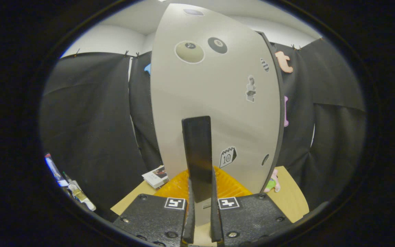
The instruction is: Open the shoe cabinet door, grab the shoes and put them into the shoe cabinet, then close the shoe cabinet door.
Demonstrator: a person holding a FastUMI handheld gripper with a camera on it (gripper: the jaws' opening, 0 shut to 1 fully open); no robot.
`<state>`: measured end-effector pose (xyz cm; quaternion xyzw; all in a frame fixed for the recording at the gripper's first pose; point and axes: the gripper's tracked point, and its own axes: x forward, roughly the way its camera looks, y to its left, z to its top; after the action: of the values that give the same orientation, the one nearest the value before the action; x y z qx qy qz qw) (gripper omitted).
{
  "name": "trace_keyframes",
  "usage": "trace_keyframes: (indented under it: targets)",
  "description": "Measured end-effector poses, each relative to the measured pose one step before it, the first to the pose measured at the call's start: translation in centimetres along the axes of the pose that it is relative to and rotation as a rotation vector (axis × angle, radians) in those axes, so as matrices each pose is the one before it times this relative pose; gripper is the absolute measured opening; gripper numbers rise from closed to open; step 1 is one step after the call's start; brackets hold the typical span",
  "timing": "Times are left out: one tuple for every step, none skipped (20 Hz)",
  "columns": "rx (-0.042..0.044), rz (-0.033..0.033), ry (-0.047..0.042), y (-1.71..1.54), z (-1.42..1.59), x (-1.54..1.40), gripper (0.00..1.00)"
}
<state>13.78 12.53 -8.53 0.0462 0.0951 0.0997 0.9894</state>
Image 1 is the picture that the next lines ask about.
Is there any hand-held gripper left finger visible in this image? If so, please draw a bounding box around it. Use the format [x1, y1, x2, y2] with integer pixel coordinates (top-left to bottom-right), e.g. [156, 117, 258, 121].
[112, 168, 196, 247]

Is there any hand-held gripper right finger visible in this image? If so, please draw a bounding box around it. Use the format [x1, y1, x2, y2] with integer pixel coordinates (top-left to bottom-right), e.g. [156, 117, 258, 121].
[211, 166, 294, 247]

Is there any black door handle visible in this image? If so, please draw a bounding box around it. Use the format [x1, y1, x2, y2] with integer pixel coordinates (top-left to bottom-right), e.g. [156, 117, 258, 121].
[182, 116, 213, 203]

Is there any grey shoe cabinet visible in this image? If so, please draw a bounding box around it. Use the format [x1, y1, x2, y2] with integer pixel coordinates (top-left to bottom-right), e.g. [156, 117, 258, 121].
[258, 31, 285, 192]

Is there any beige shoe cabinet door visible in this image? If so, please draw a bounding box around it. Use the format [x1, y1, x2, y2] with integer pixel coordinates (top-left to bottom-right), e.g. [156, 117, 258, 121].
[150, 3, 282, 227]

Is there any green and pink plush toy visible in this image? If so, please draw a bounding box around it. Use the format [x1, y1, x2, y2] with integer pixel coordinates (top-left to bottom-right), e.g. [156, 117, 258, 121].
[264, 169, 281, 193]

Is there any blue and white clutter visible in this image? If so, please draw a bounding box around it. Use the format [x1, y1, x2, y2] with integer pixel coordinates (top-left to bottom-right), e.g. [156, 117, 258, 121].
[44, 153, 97, 211]

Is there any black backdrop cloth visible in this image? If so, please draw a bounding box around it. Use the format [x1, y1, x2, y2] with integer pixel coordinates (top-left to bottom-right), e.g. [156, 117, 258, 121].
[40, 38, 366, 213]

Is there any row of black clips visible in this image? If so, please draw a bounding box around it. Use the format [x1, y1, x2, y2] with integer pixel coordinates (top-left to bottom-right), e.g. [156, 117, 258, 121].
[74, 36, 323, 58]

